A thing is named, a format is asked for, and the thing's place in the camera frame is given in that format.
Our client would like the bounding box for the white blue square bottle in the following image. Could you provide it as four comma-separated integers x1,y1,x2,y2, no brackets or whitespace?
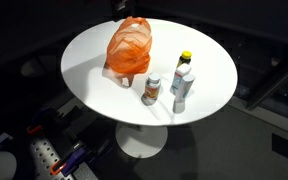
169,63,192,97

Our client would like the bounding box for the tall white tube bottle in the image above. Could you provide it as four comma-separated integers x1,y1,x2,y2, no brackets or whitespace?
174,73,196,104

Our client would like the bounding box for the orange plastic bag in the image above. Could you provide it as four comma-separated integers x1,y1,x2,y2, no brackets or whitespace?
104,15,153,89

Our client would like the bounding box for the dark bottle yellow cap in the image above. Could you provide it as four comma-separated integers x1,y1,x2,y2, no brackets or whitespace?
176,50,193,70

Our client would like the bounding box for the purple orange clamp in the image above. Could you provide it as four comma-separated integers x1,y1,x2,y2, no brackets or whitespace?
49,146,89,177

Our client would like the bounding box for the small orange black clamp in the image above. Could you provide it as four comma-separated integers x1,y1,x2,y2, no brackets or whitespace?
26,123,45,136

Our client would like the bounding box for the perforated metal plate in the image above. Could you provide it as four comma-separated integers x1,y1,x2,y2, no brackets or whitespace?
28,134,76,180

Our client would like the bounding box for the white table pedestal base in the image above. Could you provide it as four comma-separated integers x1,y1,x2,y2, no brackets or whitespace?
114,121,169,159

